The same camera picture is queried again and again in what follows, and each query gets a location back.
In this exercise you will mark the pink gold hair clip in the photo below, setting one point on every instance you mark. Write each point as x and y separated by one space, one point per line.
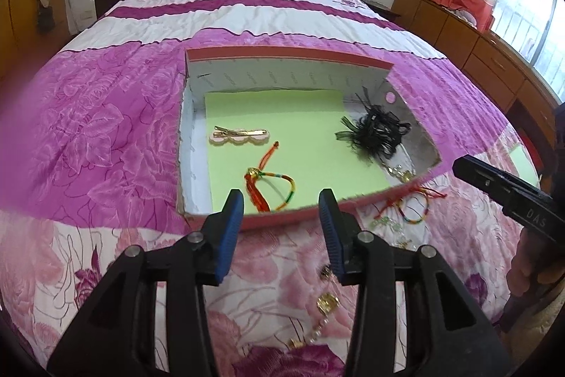
221 135

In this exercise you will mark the green felt sheet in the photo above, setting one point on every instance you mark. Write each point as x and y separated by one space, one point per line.
302 126

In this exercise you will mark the wooden low cabinet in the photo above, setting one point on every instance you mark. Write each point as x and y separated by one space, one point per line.
498 72

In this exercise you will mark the black hanging bag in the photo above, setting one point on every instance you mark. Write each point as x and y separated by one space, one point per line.
45 19

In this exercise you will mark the pink cardboard box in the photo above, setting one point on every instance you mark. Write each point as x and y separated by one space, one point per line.
262 68

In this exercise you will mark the barred window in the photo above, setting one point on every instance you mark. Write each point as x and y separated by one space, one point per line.
535 30

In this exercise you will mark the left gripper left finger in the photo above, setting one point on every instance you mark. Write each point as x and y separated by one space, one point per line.
113 333

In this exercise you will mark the gold pearl drop earring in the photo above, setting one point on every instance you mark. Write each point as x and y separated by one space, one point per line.
326 304

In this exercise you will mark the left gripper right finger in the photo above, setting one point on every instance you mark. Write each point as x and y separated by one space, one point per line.
413 315

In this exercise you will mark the green paper sheet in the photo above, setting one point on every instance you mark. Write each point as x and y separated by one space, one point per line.
524 166

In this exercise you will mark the small gold brooch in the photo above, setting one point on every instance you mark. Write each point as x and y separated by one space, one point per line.
325 273

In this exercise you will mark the right hand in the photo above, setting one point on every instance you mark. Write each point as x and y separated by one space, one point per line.
523 264

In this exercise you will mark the orange wooden wardrobe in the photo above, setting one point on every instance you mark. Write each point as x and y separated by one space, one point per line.
24 47

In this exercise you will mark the black feather hair claw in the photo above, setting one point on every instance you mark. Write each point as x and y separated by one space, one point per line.
377 134

